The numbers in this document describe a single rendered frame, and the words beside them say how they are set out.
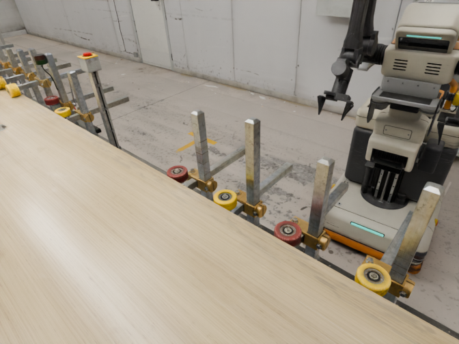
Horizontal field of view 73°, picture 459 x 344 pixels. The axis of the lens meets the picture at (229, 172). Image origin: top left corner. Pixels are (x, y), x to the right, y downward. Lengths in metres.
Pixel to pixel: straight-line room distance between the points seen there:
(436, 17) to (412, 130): 0.48
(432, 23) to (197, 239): 1.17
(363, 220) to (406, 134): 0.57
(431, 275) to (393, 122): 0.98
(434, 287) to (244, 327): 1.56
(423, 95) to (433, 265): 1.11
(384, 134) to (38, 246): 1.52
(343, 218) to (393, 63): 0.90
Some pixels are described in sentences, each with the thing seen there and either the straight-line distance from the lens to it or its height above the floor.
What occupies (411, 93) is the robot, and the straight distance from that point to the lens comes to 1.59.
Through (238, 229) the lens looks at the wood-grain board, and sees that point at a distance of 0.94.
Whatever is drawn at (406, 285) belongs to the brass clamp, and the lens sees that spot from 1.00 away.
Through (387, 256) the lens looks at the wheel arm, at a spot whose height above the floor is 0.82.
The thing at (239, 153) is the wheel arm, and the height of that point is 0.82.
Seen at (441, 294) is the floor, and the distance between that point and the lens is 2.16.
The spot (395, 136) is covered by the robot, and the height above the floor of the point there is 0.82.
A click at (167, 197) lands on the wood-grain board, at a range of 1.09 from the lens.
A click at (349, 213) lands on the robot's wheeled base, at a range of 2.00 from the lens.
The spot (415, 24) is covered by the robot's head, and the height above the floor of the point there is 1.33.
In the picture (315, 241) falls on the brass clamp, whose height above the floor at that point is 0.83.
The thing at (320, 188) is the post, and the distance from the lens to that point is 0.90.
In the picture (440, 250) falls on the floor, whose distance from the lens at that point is 2.39.
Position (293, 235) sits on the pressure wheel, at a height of 0.91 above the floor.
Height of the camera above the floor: 1.58
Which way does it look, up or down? 35 degrees down
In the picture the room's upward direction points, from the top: 3 degrees counter-clockwise
